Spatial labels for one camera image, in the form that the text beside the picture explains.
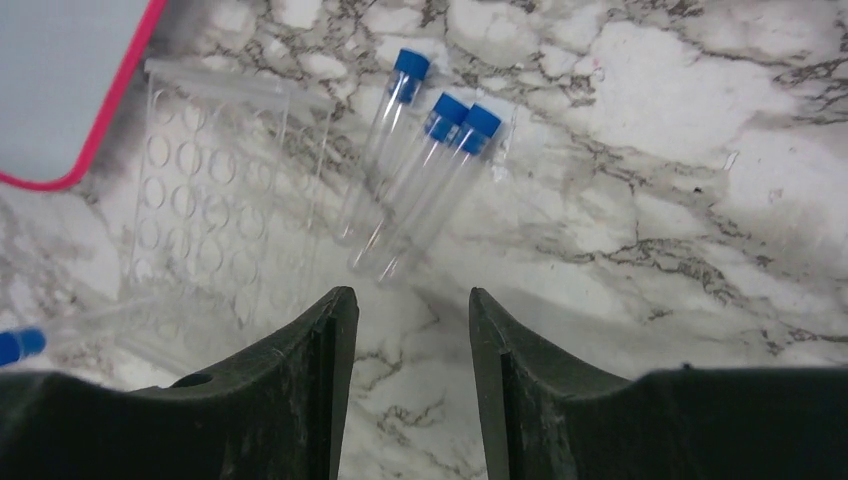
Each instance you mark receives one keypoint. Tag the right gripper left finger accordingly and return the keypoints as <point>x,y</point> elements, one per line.
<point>274,410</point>

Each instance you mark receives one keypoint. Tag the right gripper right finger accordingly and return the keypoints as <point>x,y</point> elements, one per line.
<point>545,414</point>

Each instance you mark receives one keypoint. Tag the clear test tube rack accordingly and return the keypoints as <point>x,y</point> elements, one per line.
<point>223,232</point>

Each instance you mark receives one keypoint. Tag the blue capped test tube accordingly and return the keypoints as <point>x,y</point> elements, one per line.
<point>21,343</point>
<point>400,179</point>
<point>381,147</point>
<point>451,177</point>

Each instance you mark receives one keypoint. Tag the white board with pink frame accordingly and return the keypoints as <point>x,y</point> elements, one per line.
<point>65,66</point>

